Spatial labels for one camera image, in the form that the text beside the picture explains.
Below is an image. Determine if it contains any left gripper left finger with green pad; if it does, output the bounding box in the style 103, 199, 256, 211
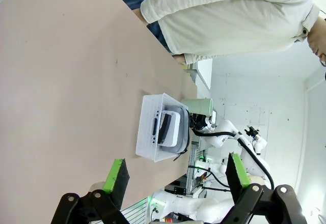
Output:
50, 158, 131, 224

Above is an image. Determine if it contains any white perforated plastic basket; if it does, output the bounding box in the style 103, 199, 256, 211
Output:
134, 92, 192, 162

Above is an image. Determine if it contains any white rounded box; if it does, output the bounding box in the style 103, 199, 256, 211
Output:
159, 109, 182, 148

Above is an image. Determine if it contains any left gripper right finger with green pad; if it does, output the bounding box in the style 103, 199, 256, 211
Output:
223, 152, 308, 224

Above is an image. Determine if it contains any grey pouch with black zipper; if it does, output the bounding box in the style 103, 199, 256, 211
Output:
159, 105, 192, 162

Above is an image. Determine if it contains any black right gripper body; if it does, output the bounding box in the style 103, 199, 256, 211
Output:
188, 112, 207, 132

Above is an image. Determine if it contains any black stapler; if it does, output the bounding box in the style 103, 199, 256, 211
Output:
157, 113, 173, 145

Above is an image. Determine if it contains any person in cream sweater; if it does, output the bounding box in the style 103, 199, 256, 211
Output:
120, 0, 326, 68

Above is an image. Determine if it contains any person's left hand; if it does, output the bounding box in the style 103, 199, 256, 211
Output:
171, 53, 187, 66

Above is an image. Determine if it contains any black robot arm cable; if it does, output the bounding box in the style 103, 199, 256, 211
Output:
191, 127, 275, 190

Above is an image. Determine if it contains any pale green plastic cup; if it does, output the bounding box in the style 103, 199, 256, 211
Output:
180, 97, 214, 119

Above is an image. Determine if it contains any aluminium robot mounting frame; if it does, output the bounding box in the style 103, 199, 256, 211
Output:
186, 141, 206, 193

